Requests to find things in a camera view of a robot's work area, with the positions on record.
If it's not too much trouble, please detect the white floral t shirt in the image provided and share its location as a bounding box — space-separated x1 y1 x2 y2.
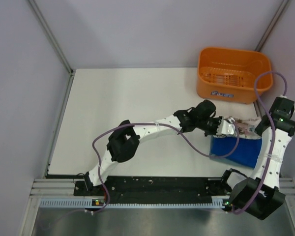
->
227 117 261 140

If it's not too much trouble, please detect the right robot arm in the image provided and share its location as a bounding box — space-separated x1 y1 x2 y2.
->
219 95 295 220

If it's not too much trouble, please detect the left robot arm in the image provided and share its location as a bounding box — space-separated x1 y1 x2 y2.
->
84 100 225 195

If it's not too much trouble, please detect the orange plastic basket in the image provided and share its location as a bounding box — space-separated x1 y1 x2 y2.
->
196 47 272 104

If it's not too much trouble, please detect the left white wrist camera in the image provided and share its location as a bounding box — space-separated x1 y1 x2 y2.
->
216 117 237 137

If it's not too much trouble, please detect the white slotted cable duct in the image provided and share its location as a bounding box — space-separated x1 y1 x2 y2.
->
39 198 236 209

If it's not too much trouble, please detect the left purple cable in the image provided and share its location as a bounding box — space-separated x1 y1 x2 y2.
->
84 118 240 213

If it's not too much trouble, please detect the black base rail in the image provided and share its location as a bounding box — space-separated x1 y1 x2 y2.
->
73 176 232 205

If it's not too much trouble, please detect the right aluminium corner post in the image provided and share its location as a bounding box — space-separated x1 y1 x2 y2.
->
254 0 292 52

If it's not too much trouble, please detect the aluminium corner post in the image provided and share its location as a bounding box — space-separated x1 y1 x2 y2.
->
254 0 292 52
26 0 74 75

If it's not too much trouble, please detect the left aluminium corner post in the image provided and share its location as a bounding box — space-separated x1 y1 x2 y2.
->
26 0 74 75

